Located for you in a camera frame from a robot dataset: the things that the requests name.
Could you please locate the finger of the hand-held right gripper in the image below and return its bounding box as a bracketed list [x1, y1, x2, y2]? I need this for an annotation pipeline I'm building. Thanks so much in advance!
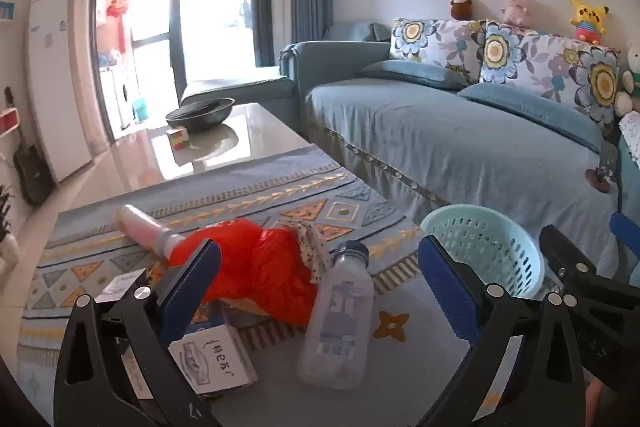
[539, 224, 640, 308]
[610, 212, 640, 258]

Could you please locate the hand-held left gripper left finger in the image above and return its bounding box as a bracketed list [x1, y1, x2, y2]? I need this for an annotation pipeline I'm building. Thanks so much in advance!
[53, 238, 223, 427]

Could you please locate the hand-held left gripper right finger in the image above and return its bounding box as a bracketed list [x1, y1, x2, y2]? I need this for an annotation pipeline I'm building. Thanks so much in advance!
[416, 233, 587, 427]

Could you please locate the light blue plastic basket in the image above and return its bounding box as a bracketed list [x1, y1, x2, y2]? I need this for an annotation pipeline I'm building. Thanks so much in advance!
[419, 204, 546, 300]

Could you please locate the small white printed box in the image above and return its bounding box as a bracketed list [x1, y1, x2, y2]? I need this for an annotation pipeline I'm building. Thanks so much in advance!
[167, 324, 258, 395]

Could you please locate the pink spray can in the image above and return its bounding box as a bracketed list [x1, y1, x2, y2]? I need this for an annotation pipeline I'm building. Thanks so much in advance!
[116, 204, 188, 260]

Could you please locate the red plastic bag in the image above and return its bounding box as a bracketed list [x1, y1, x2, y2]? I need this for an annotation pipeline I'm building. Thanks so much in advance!
[170, 218, 321, 325]

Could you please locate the clear plastic bottle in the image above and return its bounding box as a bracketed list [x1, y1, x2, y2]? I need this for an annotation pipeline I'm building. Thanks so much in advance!
[297, 241, 375, 392]

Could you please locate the polka-dot white cloth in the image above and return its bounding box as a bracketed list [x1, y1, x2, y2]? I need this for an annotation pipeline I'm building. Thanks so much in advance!
[282, 221, 333, 284]

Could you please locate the patterned blue rug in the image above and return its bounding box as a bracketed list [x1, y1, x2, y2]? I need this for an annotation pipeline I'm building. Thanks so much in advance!
[17, 144, 506, 427]

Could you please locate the puzzle cube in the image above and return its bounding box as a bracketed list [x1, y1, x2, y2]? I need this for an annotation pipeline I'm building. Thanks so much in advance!
[166, 127, 191, 152]

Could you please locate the blue cushion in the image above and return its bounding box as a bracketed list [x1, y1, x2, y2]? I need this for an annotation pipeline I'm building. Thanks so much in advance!
[357, 60, 471, 92]
[457, 83, 605, 152]

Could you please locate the white bunny plush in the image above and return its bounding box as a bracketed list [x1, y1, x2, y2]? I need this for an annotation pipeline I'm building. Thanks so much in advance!
[614, 39, 640, 118]

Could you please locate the blue sofa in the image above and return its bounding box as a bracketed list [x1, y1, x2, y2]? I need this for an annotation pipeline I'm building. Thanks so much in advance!
[180, 22, 640, 278]

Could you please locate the black bowl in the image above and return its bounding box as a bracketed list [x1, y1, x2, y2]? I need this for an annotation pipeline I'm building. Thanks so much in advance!
[165, 98, 236, 130]

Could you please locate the black guitar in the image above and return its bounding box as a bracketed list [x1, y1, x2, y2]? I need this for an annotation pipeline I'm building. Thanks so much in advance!
[5, 87, 56, 206]

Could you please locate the white washing machine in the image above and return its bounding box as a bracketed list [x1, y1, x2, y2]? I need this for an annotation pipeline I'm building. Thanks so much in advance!
[100, 66, 136, 132]

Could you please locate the yellow plush toy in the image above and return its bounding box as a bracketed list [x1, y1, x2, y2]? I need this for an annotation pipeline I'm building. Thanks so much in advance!
[566, 0, 611, 45]

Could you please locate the white refrigerator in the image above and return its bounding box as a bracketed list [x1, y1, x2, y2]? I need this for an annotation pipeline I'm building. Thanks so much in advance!
[27, 0, 96, 184]

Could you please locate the pink pig plush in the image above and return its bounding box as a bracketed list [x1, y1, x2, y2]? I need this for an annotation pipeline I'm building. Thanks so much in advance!
[502, 0, 532, 28]

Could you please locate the brown monkey plush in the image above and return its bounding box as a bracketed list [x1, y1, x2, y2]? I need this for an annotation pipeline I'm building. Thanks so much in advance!
[450, 0, 476, 22]

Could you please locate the glass sliding door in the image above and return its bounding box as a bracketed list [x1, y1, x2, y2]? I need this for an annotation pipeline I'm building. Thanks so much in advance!
[90, 0, 273, 142]

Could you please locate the red hanging knot ornament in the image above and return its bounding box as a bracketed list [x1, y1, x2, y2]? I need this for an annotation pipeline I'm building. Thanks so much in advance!
[106, 0, 131, 58]

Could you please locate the red white wall shelf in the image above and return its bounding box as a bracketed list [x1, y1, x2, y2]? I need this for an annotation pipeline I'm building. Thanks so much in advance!
[0, 107, 18, 138]

